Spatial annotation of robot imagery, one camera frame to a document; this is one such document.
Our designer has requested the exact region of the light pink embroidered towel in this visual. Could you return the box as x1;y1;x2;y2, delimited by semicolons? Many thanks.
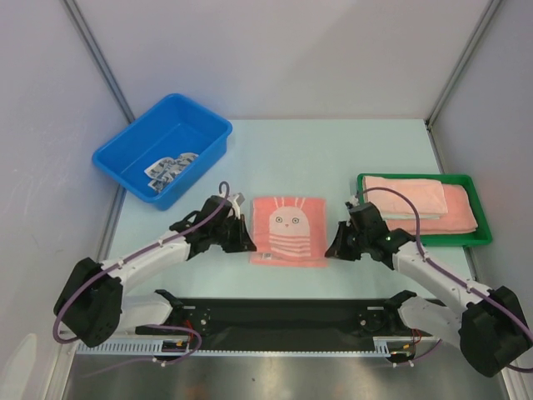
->
362;176;448;219

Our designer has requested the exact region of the green plastic tray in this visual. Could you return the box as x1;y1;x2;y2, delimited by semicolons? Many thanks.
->
357;173;492;247

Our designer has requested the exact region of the blue plastic bin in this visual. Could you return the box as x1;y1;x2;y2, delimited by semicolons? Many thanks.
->
92;94;232;211

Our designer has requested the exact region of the white slotted cable duct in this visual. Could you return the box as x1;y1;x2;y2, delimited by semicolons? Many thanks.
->
77;337;201;355

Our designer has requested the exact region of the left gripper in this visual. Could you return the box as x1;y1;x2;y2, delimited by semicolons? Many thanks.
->
211;214;256;253

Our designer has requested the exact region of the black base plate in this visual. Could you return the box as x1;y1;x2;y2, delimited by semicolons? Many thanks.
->
135;298;412;353

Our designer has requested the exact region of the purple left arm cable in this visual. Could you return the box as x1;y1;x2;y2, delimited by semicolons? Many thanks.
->
52;181;232;378

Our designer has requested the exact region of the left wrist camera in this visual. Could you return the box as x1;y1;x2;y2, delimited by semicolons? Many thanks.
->
228;192;245;214

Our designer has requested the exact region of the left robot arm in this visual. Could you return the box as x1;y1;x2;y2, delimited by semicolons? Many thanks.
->
52;193;257;348

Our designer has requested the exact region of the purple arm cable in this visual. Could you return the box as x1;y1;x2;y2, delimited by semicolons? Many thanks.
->
356;187;533;372
52;181;232;378

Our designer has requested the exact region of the patterned towel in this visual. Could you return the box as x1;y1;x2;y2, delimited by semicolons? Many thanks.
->
144;152;198;193

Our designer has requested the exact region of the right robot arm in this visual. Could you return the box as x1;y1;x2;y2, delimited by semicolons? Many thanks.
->
325;202;532;378

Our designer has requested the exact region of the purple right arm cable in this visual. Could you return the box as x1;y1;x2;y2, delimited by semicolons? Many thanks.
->
356;187;533;372

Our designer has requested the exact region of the aluminium frame rail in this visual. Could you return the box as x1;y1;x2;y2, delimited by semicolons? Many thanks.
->
57;303;516;341

